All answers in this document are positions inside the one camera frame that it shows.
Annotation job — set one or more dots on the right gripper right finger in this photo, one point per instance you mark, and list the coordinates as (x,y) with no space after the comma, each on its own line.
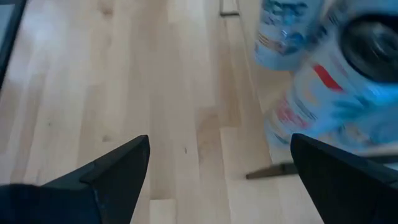
(348,189)

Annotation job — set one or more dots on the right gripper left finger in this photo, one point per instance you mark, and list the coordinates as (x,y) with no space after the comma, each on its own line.
(102,189)

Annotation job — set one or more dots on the slim white can red print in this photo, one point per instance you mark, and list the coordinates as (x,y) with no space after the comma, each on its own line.
(326,102)

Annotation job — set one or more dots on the slim white can blue print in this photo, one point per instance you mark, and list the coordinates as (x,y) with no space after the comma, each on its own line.
(286,34)

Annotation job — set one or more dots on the black aluminium table frame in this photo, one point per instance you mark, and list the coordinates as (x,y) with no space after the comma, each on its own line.
(11,34)

